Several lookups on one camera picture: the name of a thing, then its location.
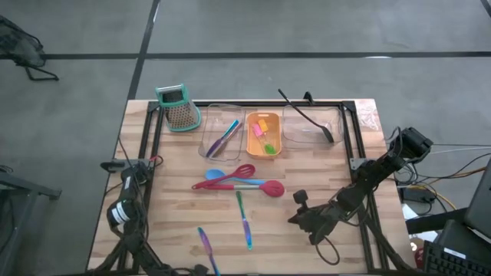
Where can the grey metal stand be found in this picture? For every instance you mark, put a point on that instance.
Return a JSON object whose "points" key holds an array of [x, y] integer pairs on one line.
{"points": [[23, 184]]}

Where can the orange silicone spatula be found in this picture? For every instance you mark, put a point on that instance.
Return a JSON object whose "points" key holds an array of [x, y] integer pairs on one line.
{"points": [[263, 125]]}

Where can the clear plastic bag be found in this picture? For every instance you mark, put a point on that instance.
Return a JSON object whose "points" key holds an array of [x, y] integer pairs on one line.
{"points": [[367, 115]]}

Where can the black mesh chair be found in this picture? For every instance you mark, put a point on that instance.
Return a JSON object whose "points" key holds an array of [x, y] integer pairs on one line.
{"points": [[19, 46]]}

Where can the black clamp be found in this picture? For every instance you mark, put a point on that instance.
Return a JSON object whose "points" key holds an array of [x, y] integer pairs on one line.
{"points": [[308, 97]]}

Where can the orange plastic bin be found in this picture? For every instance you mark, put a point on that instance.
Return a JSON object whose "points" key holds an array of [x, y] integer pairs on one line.
{"points": [[253, 149]]}

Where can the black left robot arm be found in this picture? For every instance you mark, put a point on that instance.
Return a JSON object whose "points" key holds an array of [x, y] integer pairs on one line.
{"points": [[128, 191]]}

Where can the black power brick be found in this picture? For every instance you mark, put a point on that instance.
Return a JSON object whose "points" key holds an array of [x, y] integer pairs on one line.
{"points": [[418, 194]]}

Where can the black desk bar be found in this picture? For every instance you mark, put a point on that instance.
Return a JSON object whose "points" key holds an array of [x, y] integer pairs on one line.
{"points": [[433, 222]]}

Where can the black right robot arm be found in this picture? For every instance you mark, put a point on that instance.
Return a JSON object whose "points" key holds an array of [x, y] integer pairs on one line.
{"points": [[383, 168]]}

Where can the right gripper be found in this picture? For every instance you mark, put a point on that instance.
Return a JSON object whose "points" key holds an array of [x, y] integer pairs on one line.
{"points": [[322, 218]]}

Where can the blue silicone spoon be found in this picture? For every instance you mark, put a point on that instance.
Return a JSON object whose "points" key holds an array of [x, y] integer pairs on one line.
{"points": [[213, 174]]}

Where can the black aluminium table frame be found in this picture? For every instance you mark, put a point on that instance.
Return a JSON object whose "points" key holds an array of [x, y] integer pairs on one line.
{"points": [[347, 126]]}

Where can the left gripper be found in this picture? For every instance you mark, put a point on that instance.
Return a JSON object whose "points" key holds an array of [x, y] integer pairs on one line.
{"points": [[199, 271]]}

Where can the pink silicone spatula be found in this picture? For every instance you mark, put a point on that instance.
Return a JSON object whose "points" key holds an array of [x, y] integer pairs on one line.
{"points": [[257, 129]]}

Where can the computer monitor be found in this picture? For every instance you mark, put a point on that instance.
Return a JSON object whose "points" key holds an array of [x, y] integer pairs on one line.
{"points": [[481, 207]]}

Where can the red slotted spatula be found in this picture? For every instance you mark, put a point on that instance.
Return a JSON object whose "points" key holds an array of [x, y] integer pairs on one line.
{"points": [[247, 170]]}

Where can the teal steel box grater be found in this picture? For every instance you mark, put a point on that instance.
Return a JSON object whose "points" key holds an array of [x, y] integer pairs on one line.
{"points": [[180, 115]]}

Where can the clear plastic container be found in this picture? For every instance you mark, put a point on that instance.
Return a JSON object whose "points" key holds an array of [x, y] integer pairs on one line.
{"points": [[211, 115], [299, 138]]}

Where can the black keyboard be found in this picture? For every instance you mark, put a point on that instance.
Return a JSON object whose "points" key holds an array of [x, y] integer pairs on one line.
{"points": [[452, 264]]}

